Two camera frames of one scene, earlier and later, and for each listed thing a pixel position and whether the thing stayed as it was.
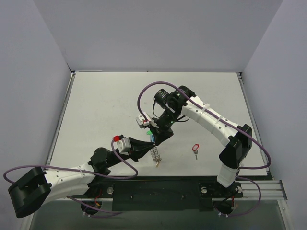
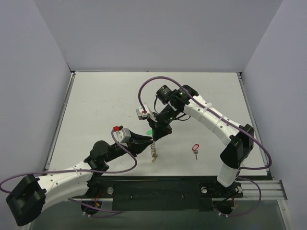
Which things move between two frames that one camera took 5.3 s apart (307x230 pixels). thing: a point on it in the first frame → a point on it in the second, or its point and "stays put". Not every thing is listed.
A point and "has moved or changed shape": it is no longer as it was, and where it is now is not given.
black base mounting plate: (163, 193) stays put
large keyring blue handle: (155, 151) has moved or changed shape
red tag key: (194, 148) stays put
